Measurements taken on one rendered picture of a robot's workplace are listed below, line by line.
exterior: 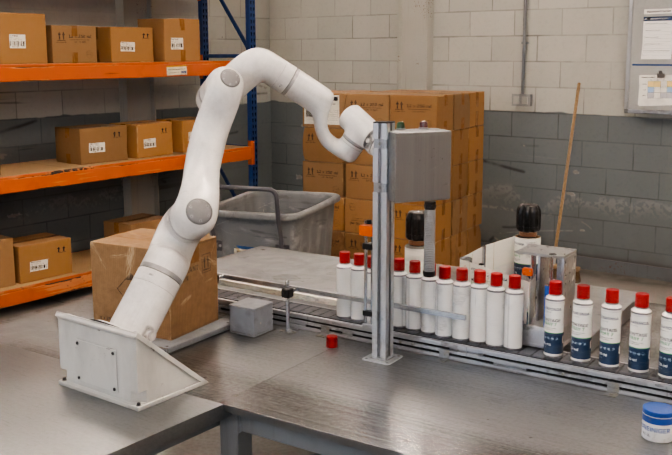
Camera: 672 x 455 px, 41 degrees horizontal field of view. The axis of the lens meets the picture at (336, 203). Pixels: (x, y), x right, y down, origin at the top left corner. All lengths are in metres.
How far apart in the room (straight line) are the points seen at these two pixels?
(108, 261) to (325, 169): 3.90
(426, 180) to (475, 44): 5.17
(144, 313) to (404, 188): 0.75
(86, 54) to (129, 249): 3.86
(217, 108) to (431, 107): 3.70
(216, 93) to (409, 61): 5.43
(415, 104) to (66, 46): 2.38
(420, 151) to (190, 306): 0.86
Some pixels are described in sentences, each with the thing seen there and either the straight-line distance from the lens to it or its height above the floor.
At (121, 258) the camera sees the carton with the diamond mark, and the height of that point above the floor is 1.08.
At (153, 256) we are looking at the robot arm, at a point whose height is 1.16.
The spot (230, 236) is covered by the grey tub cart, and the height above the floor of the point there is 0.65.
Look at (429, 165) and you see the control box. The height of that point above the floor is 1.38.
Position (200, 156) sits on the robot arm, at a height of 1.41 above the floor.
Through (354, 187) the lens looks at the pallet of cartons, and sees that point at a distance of 6.43.
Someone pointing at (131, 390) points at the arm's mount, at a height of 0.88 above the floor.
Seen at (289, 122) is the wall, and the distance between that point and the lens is 8.76.
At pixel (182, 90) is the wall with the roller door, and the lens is 8.08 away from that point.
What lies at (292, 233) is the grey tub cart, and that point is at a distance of 5.05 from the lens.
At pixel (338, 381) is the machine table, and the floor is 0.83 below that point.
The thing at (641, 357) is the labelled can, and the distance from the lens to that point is 2.42.
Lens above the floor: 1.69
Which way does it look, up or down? 10 degrees down
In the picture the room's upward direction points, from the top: straight up
